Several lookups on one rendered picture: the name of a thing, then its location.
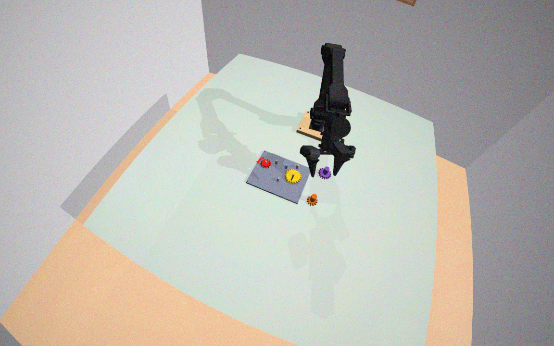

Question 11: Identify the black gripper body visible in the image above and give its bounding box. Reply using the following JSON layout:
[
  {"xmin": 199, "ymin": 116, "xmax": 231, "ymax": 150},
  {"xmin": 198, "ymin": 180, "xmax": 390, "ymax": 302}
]
[{"xmin": 300, "ymin": 130, "xmax": 342, "ymax": 159}]

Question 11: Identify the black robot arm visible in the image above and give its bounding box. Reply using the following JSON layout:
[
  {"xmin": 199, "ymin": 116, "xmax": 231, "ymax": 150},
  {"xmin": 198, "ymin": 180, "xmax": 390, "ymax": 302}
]
[{"xmin": 309, "ymin": 43, "xmax": 356, "ymax": 161}]

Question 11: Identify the purple gear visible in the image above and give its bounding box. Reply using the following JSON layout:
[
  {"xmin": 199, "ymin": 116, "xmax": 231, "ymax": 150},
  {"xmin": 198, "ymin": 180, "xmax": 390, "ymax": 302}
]
[{"xmin": 318, "ymin": 166, "xmax": 331, "ymax": 179}]

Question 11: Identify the orange gear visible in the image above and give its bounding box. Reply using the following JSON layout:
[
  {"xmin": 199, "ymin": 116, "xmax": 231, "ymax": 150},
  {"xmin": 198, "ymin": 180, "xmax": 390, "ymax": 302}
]
[{"xmin": 306, "ymin": 194, "xmax": 318, "ymax": 206}]

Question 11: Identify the red gear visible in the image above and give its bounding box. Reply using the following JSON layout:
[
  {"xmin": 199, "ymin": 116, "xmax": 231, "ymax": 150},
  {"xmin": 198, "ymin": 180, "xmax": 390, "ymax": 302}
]
[{"xmin": 260, "ymin": 159, "xmax": 271, "ymax": 168}]

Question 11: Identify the yellow gear with black stripe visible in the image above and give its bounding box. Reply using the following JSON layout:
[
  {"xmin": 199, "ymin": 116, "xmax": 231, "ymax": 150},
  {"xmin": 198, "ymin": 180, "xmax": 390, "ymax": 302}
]
[{"xmin": 285, "ymin": 169, "xmax": 302, "ymax": 184}]

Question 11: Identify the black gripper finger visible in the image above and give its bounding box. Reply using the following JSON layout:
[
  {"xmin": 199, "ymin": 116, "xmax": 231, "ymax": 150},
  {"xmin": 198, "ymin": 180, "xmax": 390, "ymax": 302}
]
[
  {"xmin": 333, "ymin": 158, "xmax": 346, "ymax": 176},
  {"xmin": 306, "ymin": 157, "xmax": 320, "ymax": 177}
]

